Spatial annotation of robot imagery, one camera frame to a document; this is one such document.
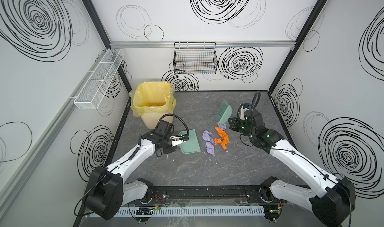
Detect white wire shelf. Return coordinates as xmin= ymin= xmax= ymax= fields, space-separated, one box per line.
xmin=74 ymin=49 xmax=124 ymax=110

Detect purple paper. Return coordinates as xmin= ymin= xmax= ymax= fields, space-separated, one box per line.
xmin=202 ymin=131 xmax=215 ymax=156

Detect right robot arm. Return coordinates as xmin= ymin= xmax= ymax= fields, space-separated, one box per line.
xmin=228 ymin=92 xmax=356 ymax=227

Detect purple paper ball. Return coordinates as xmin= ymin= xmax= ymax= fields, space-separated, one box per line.
xmin=217 ymin=123 xmax=227 ymax=131

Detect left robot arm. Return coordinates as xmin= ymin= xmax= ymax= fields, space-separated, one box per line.
xmin=79 ymin=114 xmax=190 ymax=220

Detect green hand brush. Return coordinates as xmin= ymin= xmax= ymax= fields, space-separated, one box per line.
xmin=215 ymin=101 xmax=233 ymax=125

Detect orange paper scraps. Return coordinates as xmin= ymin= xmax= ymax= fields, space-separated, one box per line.
xmin=214 ymin=127 xmax=230 ymax=149

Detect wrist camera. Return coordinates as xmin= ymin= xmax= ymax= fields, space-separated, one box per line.
xmin=170 ymin=134 xmax=189 ymax=147
xmin=237 ymin=103 xmax=252 ymax=121

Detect aluminium wall rail left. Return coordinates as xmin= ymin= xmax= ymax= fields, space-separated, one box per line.
xmin=0 ymin=51 xmax=109 ymax=211

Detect yellow plastic bin liner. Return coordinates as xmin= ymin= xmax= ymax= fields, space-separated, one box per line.
xmin=129 ymin=81 xmax=176 ymax=117

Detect green dustpan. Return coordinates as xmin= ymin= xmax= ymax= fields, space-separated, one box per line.
xmin=179 ymin=130 xmax=201 ymax=155

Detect black front rail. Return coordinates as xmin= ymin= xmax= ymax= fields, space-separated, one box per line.
xmin=85 ymin=184 xmax=328 ymax=202

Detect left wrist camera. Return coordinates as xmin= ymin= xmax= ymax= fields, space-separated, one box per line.
xmin=170 ymin=134 xmax=189 ymax=147

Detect white slotted cable duct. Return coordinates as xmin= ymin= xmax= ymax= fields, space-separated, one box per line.
xmin=116 ymin=205 xmax=266 ymax=219

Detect cream trash bin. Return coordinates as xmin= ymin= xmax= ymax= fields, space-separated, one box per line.
xmin=141 ymin=111 xmax=174 ymax=130

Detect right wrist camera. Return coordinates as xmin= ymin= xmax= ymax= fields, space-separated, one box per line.
xmin=237 ymin=103 xmax=252 ymax=121

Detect aluminium wall rail back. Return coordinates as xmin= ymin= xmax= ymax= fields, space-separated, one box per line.
xmin=110 ymin=40 xmax=296 ymax=49

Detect black wire basket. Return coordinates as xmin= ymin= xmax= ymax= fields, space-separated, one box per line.
xmin=173 ymin=47 xmax=219 ymax=75

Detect aluminium wall rail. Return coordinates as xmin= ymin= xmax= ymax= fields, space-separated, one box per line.
xmin=0 ymin=51 xmax=109 ymax=211
xmin=110 ymin=40 xmax=296 ymax=49

